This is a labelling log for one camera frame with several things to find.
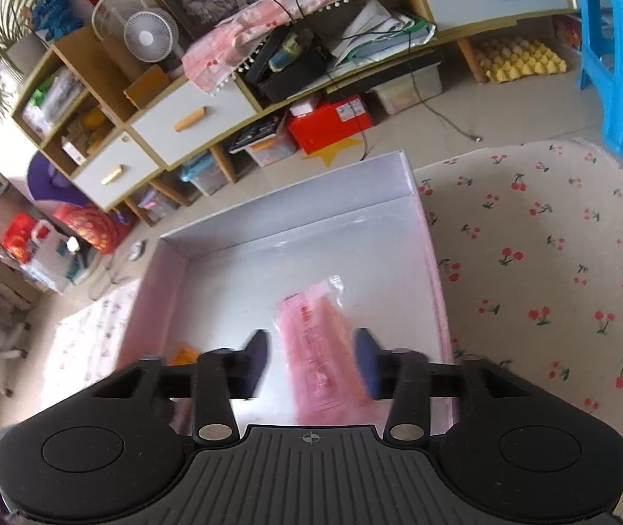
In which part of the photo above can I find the orange white snack pack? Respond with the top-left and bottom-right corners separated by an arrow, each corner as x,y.
169,343 -> 200,366

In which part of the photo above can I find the pink wafer pack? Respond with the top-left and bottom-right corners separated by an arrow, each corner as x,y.
275,275 -> 378,425

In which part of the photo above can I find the pink cardboard box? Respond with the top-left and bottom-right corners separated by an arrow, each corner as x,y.
117,148 -> 462,436

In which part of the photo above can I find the red round drum bag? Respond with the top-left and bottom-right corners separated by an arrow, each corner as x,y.
53,203 -> 135,256

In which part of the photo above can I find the cherry print tablecloth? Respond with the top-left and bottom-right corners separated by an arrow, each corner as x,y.
38,141 -> 623,517

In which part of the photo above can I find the white shopping bag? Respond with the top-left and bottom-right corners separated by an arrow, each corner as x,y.
21,219 -> 88,294

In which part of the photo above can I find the clear storage bin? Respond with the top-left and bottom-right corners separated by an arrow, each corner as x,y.
228,114 -> 298,167

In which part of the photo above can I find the yellow star floor sticker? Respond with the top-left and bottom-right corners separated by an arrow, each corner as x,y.
305,137 -> 365,167

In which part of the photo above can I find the red gift bag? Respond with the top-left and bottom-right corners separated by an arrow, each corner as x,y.
2,212 -> 38,264

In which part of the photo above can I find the wooden TV cabinet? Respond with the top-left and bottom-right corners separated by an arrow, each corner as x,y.
10,0 -> 584,228

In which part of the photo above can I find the purple hat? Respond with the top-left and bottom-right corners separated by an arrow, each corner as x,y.
27,152 -> 91,207

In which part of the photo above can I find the red shoe box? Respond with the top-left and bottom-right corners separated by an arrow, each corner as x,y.
287,95 -> 373,155

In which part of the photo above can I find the pink cherry cloth cover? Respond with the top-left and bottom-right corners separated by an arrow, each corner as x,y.
182,0 -> 343,94

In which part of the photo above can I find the black open case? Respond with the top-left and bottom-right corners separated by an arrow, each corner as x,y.
244,25 -> 332,102

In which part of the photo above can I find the yellow egg tray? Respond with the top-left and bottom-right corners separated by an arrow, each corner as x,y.
475,35 -> 569,84

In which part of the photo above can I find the stack of papers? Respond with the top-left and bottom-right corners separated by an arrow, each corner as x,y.
329,0 -> 437,68

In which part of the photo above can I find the white desk fan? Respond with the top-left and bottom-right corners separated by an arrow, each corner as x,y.
91,0 -> 182,64

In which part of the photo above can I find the blue plush toy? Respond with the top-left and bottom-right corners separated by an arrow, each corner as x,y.
30,0 -> 84,43

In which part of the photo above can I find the black power cable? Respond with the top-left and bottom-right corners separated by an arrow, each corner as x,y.
272,0 -> 483,163

